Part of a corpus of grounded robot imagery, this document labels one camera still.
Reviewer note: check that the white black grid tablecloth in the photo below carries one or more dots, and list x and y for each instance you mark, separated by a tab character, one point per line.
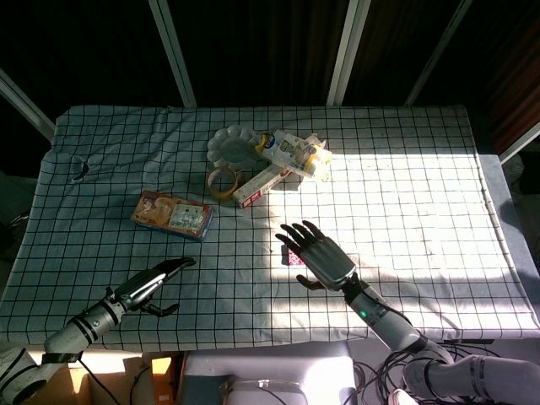
379	211

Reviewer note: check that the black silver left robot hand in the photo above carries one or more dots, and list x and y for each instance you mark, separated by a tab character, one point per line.
139	287

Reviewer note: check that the long white red wrap box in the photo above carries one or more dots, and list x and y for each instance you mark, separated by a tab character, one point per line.
261	185

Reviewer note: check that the white flower paint palette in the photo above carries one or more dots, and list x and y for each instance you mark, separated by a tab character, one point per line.
230	149

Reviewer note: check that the brown cardboard box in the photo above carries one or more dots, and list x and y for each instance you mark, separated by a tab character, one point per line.
109	379

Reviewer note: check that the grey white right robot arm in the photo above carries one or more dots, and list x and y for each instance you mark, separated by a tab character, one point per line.
392	325

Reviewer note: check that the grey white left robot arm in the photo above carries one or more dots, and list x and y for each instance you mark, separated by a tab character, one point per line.
84	327

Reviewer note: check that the white yellow plastic bag package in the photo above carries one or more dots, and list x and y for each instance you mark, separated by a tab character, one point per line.
287	149

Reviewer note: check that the yellow packing tape roll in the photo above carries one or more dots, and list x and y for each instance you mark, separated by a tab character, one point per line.
209	182

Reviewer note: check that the white window frame post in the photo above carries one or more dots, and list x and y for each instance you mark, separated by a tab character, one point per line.
175	50
25	105
434	59
521	145
348	50

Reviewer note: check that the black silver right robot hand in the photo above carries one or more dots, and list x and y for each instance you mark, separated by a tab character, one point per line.
329	261

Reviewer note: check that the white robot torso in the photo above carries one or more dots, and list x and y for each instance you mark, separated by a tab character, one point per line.
270	371

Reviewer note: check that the orange blue biscuit box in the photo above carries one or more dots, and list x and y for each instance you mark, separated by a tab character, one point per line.
169	213

